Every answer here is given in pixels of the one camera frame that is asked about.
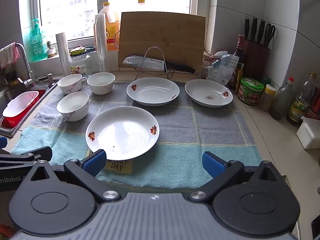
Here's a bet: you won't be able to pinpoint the red white sink basket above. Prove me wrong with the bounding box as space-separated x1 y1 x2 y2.
0 89 48 129

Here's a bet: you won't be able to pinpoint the black knife handle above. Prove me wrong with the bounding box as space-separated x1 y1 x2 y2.
244 17 251 40
251 17 258 42
257 19 266 46

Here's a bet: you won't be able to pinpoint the black handled scissors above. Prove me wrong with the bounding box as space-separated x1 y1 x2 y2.
264 24 276 48

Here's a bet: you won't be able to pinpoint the green lidded sauce jar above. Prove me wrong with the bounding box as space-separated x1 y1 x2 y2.
237 77 265 105

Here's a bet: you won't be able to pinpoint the white bowl pink flower print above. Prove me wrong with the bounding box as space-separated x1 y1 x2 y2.
56 91 90 122
57 74 83 95
87 72 116 95

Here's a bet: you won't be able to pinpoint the steel sink knob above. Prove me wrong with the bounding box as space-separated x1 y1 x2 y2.
41 73 55 86

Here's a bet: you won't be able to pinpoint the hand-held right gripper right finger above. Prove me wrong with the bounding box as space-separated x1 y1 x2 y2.
187 151 288 204

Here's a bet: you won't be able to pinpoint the grey blue checked towel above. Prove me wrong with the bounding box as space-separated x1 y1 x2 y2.
10 79 263 190

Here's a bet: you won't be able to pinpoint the white flowered plate with stain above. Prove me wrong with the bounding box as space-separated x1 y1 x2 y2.
185 79 234 108

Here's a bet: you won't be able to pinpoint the bamboo cutting board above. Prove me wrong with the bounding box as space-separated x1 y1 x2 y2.
117 12 207 73

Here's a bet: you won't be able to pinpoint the white plastic basket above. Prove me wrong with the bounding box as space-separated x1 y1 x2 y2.
2 91 40 118

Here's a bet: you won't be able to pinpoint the grey glass bottle red cap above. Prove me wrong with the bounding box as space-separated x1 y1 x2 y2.
270 77 295 120

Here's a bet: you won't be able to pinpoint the glass jar yellow green lid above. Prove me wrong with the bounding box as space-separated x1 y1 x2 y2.
69 47 92 80

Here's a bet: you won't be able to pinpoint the window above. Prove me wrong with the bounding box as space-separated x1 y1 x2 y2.
21 0 215 45

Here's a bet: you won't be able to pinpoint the steel sink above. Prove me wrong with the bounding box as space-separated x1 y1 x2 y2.
0 79 60 138

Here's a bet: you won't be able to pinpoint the green plastic bottle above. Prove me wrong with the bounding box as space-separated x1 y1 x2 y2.
40 30 49 60

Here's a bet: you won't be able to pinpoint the dark soy sauce bottle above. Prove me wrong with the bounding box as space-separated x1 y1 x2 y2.
235 34 247 88

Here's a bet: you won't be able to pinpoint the short clear plastic roll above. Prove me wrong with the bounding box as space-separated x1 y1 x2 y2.
55 32 72 77

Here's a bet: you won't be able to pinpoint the white plastic box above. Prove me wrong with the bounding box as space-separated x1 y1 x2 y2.
296 116 320 150

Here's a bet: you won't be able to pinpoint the small potted plant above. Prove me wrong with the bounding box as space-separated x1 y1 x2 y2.
46 41 57 58

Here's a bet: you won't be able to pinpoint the pink dish cloth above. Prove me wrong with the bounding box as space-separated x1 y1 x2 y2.
0 43 21 70

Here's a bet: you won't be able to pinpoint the white bag red print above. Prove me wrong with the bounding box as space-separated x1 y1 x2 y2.
201 51 229 78

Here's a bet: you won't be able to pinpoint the red labelled bottle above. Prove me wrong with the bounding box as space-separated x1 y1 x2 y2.
306 84 320 120

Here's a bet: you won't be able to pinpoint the black handled kitchen knife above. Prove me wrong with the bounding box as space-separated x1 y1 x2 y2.
122 56 196 75

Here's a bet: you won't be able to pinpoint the dark red knife block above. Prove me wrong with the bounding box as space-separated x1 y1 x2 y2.
243 39 270 80

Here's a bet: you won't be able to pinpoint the steel faucet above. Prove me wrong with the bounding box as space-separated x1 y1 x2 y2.
14 42 38 88

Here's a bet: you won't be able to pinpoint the green pump soap bottle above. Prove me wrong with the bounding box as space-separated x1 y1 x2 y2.
29 18 43 62

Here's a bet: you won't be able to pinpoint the yellow spice jar white cap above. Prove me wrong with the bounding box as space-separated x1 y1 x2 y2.
257 84 277 111

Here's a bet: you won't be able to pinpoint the white printed plastic bag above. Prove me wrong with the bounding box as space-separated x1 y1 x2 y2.
207 54 240 85

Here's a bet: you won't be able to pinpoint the white plate red flowers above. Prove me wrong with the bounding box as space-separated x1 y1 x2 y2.
85 106 160 161
126 77 180 106

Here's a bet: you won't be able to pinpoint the orange cooking wine jug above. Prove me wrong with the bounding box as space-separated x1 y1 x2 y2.
99 2 120 52

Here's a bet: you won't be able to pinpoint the tall clear plastic roll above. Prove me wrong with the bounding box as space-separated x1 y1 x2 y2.
94 14 109 73

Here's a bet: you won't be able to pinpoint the metal wire rack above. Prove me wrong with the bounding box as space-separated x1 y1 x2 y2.
135 46 175 81

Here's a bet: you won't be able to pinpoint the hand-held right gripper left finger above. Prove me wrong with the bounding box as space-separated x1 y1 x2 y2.
22 149 122 204

